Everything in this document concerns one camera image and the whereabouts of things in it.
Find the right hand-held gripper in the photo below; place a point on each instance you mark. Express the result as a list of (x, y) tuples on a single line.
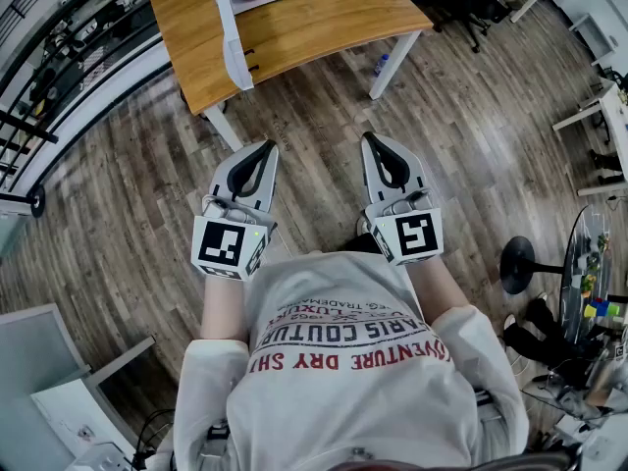
[(414, 236)]

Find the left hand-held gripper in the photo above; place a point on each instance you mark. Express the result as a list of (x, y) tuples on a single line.
[(230, 245)]

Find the white microwave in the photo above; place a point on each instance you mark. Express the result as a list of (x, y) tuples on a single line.
[(235, 42)]

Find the person's left forearm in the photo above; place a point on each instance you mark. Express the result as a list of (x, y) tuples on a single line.
[(223, 307)]

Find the person's right forearm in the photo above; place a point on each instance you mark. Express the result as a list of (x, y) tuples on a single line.
[(436, 287)]

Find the clear plastic bottle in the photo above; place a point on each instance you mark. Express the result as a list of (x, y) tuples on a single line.
[(381, 65)]

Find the wooden table with white legs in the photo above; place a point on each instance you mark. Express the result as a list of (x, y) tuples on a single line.
[(314, 32)]

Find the black office chair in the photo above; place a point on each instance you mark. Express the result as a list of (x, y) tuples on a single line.
[(471, 3)]

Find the round glass table black base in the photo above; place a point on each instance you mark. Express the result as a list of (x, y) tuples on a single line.
[(579, 263)]

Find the black metal railing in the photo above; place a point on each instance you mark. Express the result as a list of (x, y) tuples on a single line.
[(54, 62)]

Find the person's white printed shirt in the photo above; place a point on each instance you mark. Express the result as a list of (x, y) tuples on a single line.
[(353, 400)]

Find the white partition desk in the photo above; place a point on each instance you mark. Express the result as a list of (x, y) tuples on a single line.
[(44, 385)]

